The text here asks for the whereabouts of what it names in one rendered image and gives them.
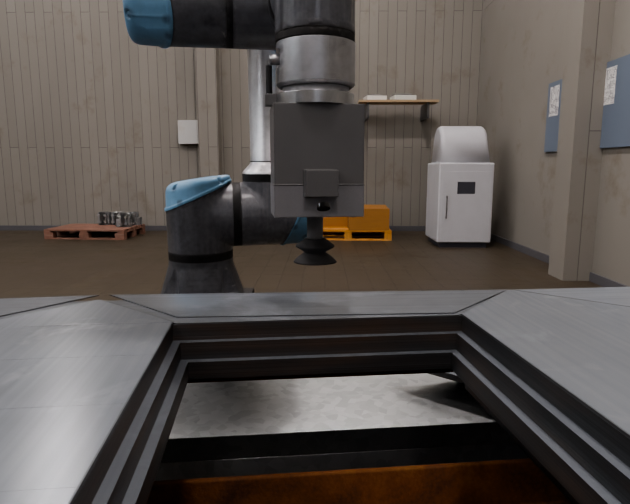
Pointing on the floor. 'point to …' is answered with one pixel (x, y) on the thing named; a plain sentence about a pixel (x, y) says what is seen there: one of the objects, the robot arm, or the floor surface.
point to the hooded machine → (460, 188)
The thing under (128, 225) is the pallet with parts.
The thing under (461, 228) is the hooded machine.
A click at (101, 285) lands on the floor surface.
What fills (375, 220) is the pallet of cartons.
